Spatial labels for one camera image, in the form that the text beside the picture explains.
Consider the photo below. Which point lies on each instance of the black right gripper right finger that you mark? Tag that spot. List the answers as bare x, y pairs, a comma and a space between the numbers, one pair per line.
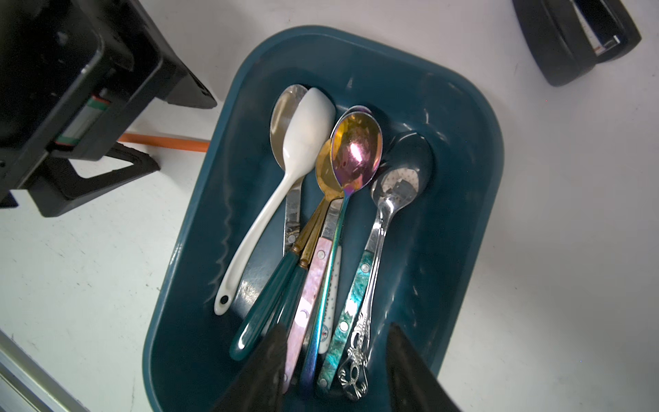
412, 385

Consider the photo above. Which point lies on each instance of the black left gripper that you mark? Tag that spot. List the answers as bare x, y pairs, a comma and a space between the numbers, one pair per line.
74, 76

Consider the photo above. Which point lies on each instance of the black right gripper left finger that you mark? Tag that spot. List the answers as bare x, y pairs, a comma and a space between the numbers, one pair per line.
259, 384

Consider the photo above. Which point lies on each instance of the orange plastic spoon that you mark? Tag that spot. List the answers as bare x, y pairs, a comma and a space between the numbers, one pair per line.
166, 142

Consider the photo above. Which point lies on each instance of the gold spoon green handle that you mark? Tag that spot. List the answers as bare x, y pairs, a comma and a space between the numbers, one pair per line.
289, 298
262, 309

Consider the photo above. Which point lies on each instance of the teal plastic storage box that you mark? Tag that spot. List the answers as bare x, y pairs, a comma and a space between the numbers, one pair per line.
430, 248

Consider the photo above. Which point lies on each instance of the white plastic spoon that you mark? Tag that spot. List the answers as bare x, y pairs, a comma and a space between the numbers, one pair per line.
300, 124

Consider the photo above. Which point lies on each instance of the dotted steel spoon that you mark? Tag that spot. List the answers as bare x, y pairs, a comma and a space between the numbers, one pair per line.
402, 177

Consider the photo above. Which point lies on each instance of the iridescent rainbow metal spoon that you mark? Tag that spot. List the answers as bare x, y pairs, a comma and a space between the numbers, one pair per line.
356, 151

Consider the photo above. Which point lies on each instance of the steel spoon pink handle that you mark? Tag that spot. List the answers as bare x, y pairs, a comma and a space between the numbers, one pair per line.
309, 288

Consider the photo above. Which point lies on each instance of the steel spoon green handle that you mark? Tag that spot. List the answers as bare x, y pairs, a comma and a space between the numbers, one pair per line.
344, 324

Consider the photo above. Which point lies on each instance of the steel spoon Doraemon handle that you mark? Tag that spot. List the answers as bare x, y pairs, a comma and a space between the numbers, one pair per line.
329, 314

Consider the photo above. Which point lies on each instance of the black stapler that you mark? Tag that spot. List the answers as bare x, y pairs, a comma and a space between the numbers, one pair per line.
567, 39

